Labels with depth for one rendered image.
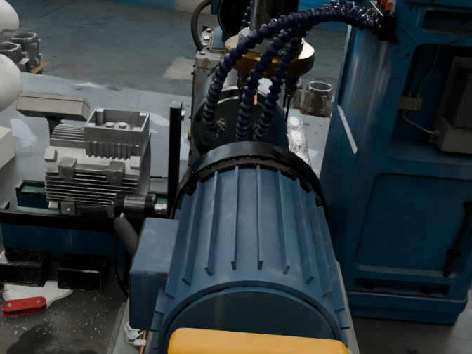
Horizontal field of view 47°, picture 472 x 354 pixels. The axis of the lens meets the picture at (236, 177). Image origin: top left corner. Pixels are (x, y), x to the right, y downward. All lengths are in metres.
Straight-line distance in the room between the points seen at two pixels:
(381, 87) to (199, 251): 0.56
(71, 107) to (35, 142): 0.44
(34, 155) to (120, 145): 0.67
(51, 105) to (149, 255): 0.99
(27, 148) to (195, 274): 1.41
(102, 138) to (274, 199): 0.67
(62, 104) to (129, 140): 0.36
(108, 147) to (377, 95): 0.56
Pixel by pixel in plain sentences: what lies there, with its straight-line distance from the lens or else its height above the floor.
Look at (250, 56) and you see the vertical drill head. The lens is 1.03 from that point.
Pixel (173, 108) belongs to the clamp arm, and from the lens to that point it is 0.99.
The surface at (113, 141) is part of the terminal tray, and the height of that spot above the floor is 1.12.
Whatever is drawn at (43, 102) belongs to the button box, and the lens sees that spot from 1.48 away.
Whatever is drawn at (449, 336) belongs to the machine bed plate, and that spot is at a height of 0.80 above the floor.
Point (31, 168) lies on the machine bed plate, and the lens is 1.73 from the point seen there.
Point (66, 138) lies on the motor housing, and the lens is 1.21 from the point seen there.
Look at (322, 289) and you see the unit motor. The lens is 0.48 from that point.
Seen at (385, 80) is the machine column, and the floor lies 1.35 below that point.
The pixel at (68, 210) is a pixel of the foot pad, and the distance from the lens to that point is 1.22.
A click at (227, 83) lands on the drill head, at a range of 1.38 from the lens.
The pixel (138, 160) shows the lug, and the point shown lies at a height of 1.09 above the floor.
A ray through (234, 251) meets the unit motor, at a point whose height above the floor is 1.36.
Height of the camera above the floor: 1.64
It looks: 30 degrees down
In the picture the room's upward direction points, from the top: 6 degrees clockwise
